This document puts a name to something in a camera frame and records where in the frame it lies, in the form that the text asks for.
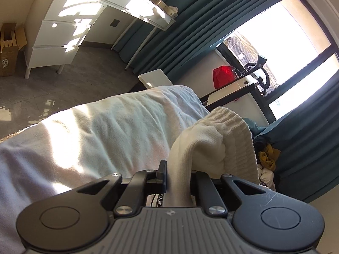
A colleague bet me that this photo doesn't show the white knit sweatpants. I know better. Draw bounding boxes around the white knit sweatpants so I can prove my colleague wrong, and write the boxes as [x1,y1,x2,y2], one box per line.
[163,107,259,207]

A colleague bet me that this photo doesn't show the pile of clothes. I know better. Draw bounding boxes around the pile of clothes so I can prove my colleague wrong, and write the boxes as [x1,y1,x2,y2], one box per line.
[254,139,276,191]

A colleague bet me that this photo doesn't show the pastel tie-dye bed blanket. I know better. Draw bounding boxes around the pastel tie-dye bed blanket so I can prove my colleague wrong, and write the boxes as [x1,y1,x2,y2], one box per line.
[1,86,208,253]

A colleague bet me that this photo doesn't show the mustard yellow garment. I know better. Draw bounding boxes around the mustard yellow garment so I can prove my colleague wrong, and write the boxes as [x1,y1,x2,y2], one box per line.
[259,143,280,171]

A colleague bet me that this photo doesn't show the white chair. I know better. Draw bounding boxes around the white chair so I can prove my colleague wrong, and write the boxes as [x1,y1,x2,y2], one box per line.
[138,69,173,89]

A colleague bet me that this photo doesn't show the red bag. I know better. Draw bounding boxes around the red bag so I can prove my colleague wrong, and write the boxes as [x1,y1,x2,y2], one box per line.
[213,65,236,90]

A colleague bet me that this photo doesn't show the teal curtain by bed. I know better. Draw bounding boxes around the teal curtain by bed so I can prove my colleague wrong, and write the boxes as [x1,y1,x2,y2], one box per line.
[254,73,338,202]

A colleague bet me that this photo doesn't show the white drawer dresser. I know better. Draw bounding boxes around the white drawer dresser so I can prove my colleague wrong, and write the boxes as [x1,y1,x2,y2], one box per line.
[24,0,105,79]

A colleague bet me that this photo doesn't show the white vanity desk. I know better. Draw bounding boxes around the white vanity desk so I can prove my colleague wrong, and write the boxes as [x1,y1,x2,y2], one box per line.
[98,0,175,68]

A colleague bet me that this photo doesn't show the brown cardboard box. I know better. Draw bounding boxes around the brown cardboard box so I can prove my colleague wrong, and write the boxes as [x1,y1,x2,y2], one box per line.
[0,23,27,77]

